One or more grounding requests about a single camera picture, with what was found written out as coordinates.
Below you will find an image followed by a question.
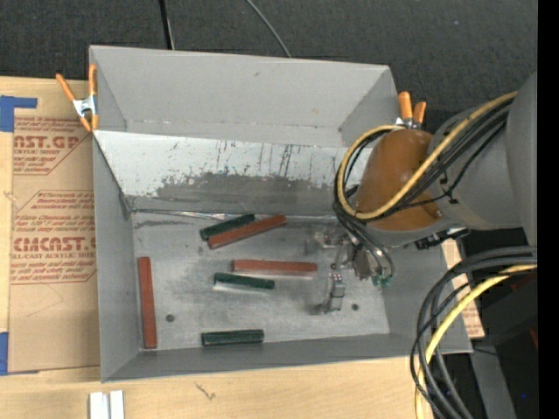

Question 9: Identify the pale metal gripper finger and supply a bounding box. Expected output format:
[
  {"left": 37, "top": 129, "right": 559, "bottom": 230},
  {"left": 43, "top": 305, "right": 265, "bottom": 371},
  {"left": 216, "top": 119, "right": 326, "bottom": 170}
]
[
  {"left": 304, "top": 230, "right": 347, "bottom": 256},
  {"left": 324, "top": 271, "right": 348, "bottom": 314}
]

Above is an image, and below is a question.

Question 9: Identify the red-brown flat block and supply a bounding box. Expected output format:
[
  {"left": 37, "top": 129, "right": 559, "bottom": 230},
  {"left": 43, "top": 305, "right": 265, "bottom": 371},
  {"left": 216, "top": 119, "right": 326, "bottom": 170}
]
[
  {"left": 206, "top": 214, "right": 288, "bottom": 251},
  {"left": 136, "top": 256, "right": 159, "bottom": 350},
  {"left": 231, "top": 258, "right": 319, "bottom": 276}
]

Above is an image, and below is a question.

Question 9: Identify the dark green flat block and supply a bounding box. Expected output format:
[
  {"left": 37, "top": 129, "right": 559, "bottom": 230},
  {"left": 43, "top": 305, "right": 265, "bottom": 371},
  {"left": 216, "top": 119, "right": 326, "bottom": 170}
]
[
  {"left": 213, "top": 271, "right": 277, "bottom": 291},
  {"left": 199, "top": 213, "right": 257, "bottom": 241},
  {"left": 200, "top": 328, "right": 266, "bottom": 348}
]

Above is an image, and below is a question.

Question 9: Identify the grey metal bin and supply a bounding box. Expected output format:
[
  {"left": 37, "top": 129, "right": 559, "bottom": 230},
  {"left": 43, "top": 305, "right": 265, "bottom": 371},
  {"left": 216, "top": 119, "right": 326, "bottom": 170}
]
[{"left": 88, "top": 45, "right": 473, "bottom": 384}]

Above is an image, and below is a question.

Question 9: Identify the brown cardboard board red print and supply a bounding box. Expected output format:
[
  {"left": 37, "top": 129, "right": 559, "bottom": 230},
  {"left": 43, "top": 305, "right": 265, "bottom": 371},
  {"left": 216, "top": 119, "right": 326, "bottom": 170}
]
[{"left": 0, "top": 75, "right": 102, "bottom": 375}]

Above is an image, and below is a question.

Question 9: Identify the black cylinder on white bracket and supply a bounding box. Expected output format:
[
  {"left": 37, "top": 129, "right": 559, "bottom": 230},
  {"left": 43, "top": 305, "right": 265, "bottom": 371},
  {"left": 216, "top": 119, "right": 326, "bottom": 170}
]
[{"left": 414, "top": 226, "right": 471, "bottom": 251}]

